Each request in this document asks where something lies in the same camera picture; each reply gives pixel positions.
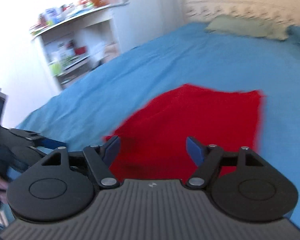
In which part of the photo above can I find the white shelf unit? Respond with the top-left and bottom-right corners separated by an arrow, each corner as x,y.
29,2 -> 122,91

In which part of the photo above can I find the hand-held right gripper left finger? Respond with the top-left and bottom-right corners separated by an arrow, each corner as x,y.
40,135 -> 121,189

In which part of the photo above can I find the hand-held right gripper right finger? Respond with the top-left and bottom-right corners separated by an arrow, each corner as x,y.
185,136 -> 264,190

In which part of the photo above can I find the red knit sweater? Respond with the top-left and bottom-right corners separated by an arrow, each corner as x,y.
103,83 -> 267,180

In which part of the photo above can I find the white wardrobe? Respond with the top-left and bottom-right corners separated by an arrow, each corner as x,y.
111,0 -> 187,55

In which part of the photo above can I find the cream patterned headboard cover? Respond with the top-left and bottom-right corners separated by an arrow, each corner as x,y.
184,0 -> 300,32

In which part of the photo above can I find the green bottle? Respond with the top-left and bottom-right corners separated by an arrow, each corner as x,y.
49,59 -> 62,77

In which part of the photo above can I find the green pillow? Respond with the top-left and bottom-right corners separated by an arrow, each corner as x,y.
204,14 -> 289,41

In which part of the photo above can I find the bed with blue sheet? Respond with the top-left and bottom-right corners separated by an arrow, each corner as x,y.
14,21 -> 300,233

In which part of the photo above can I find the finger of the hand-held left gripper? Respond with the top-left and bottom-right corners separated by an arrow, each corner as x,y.
9,128 -> 68,155

